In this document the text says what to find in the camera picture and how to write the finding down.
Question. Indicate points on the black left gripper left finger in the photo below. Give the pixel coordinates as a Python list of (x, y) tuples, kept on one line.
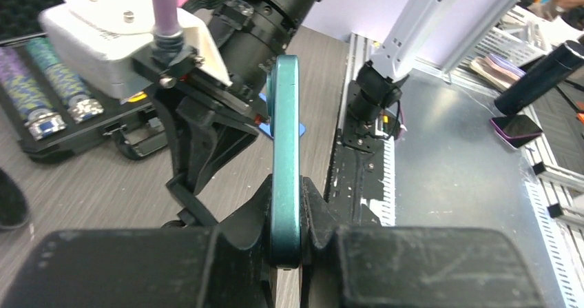
[(224, 265)]

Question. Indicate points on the black poker chip case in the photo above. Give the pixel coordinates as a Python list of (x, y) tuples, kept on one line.
[(133, 126)]

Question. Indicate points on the purple chip stack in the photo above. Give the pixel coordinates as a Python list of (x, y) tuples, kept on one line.
[(22, 88)]

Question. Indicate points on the grey white chip stack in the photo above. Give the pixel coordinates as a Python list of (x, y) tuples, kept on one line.
[(82, 108)]

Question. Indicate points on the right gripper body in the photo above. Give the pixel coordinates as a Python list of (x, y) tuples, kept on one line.
[(226, 47)]

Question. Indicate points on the purple-cased phone outside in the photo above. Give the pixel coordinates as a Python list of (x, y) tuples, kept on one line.
[(516, 130)]

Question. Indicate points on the dark green-edged smartphone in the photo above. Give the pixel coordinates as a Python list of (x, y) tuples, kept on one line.
[(283, 103)]

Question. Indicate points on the black cylinder bottle outside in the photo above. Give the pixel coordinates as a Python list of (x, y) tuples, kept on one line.
[(541, 78)]

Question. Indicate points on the green chip stack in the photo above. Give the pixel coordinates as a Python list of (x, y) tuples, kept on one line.
[(63, 81)]

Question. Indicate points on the small-clamp black phone stand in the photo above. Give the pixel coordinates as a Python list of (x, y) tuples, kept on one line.
[(15, 211)]

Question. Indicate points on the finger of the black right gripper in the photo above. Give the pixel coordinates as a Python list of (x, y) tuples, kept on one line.
[(234, 134), (182, 196)]

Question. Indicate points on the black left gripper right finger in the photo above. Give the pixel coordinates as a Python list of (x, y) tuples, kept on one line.
[(347, 265)]

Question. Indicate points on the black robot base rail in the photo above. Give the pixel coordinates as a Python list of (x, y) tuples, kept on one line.
[(360, 185)]

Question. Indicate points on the blue white chip stack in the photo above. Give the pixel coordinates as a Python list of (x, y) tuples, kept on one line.
[(44, 123)]

